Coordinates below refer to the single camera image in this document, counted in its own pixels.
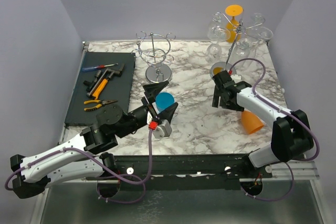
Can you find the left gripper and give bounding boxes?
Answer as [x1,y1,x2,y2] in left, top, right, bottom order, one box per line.
[117,81,179,139]

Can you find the blue plastic goblet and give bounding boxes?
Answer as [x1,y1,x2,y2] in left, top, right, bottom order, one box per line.
[155,92,175,112]

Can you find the clear ribbed wine glass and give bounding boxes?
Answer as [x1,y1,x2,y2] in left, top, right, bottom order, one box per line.
[230,38,253,71]

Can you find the small clear wine glass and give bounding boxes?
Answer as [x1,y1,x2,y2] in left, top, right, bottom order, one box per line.
[207,13,225,41]

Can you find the yellow plastic goblet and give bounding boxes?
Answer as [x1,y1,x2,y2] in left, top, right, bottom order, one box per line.
[225,4,244,43]

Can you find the scrolled chrome glass rack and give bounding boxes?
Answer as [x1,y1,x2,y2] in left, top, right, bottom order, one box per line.
[208,13,265,74]

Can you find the tall clear flute glass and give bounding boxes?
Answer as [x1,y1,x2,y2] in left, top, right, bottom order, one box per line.
[246,13,265,38]

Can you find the short ribbed clear glass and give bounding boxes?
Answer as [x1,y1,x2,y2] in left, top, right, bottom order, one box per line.
[207,28,230,58]

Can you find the clear stemmed wine glass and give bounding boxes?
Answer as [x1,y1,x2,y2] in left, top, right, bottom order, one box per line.
[250,26,274,49]

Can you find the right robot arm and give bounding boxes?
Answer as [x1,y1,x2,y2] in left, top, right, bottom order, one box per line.
[212,70,314,178]

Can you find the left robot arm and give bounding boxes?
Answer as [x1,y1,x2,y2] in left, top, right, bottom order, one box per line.
[4,81,178,199]

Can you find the round chrome glass rack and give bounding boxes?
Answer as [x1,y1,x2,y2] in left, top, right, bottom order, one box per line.
[132,31,176,84]

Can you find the dark tool mat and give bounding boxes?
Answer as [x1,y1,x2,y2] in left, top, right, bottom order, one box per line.
[65,52,135,126]

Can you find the orange plastic goblet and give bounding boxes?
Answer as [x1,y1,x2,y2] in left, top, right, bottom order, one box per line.
[241,111,264,135]

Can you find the black orange hammer tool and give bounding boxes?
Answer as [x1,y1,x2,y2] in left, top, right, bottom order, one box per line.
[87,64,125,100]

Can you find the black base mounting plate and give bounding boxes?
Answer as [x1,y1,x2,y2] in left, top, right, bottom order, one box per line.
[97,154,272,195]

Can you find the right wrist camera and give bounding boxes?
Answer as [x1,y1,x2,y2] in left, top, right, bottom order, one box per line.
[228,70,243,83]

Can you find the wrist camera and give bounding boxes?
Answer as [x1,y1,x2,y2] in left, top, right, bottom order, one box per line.
[228,70,243,83]
[149,120,172,139]

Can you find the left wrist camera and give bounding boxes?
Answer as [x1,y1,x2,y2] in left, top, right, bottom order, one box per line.
[149,120,172,139]

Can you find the yellow handled pliers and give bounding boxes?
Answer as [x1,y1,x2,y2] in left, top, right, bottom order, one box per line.
[83,100,117,112]

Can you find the blue handled screwdriver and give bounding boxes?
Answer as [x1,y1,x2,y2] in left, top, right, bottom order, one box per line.
[81,63,118,72]

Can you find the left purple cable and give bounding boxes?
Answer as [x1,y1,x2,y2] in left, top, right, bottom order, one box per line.
[4,125,154,204]

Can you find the aluminium rail frame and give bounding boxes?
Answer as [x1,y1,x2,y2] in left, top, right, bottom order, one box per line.
[39,40,323,223]

